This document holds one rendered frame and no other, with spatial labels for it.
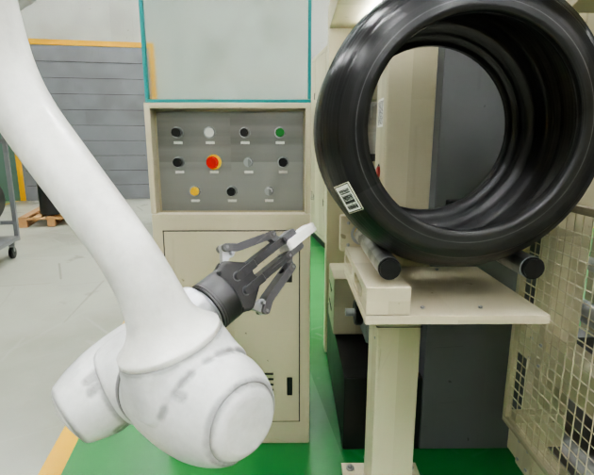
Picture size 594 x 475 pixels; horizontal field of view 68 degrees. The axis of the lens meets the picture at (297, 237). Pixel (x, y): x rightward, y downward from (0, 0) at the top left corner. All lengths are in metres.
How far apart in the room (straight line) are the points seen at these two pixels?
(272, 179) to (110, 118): 8.54
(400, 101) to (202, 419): 0.99
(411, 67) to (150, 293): 0.98
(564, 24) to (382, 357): 0.92
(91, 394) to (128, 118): 9.45
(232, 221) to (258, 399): 1.18
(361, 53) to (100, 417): 0.68
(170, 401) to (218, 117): 1.26
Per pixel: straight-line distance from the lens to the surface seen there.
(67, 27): 10.41
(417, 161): 1.23
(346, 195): 0.85
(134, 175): 9.92
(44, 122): 0.50
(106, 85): 10.04
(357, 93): 0.83
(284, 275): 0.70
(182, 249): 1.59
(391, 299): 0.89
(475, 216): 1.17
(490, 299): 1.06
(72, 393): 0.56
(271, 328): 1.64
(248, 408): 0.40
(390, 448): 1.53
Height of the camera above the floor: 1.14
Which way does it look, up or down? 12 degrees down
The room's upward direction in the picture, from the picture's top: straight up
